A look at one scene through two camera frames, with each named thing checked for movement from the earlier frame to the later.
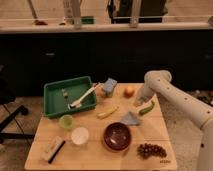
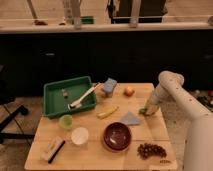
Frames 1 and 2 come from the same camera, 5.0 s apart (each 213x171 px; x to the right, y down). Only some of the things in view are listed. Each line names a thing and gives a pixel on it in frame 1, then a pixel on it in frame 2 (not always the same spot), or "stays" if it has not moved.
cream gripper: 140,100 → 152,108
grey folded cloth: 130,119 stays
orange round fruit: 129,92 stays
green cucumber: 145,110 stays
